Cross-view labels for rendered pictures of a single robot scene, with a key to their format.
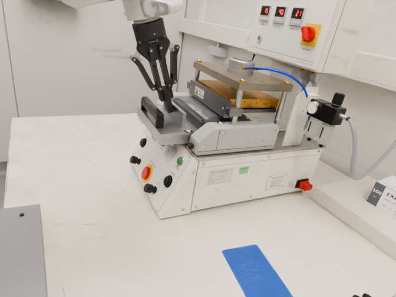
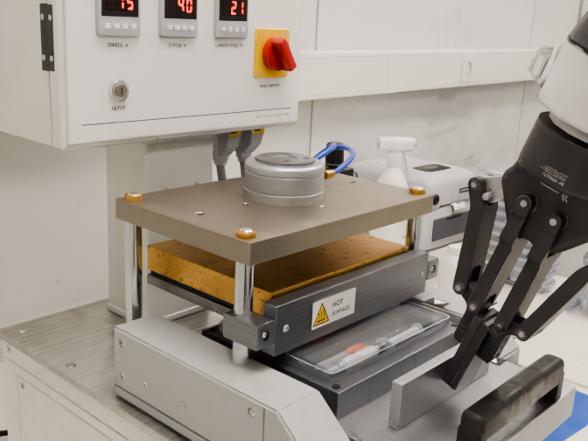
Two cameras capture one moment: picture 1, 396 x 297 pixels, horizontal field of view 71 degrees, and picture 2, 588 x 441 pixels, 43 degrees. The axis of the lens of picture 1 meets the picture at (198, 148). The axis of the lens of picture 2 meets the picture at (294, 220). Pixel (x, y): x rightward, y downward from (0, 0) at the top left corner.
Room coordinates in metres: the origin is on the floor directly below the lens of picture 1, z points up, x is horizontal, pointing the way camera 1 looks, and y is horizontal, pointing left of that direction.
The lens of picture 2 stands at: (1.07, 0.59, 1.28)
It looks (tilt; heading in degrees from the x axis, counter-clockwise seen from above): 15 degrees down; 251
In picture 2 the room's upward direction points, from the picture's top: 3 degrees clockwise
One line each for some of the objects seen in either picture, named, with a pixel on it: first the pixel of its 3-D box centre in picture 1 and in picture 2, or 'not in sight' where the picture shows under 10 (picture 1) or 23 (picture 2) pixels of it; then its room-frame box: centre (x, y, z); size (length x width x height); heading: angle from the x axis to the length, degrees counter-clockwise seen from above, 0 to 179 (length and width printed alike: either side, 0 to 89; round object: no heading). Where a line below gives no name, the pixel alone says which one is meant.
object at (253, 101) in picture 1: (237, 86); (287, 236); (0.84, -0.09, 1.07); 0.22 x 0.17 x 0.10; 30
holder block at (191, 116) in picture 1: (210, 112); (336, 339); (0.81, -0.02, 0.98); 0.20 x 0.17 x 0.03; 30
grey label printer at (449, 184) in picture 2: not in sight; (411, 199); (0.26, -0.92, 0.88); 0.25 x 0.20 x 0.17; 117
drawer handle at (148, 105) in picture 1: (151, 111); (514, 403); (0.72, 0.14, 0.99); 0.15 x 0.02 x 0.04; 30
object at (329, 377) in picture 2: (198, 109); (372, 344); (0.79, 0.02, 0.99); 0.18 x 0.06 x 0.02; 29
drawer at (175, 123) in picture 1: (195, 116); (374, 367); (0.79, 0.02, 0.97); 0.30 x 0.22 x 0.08; 120
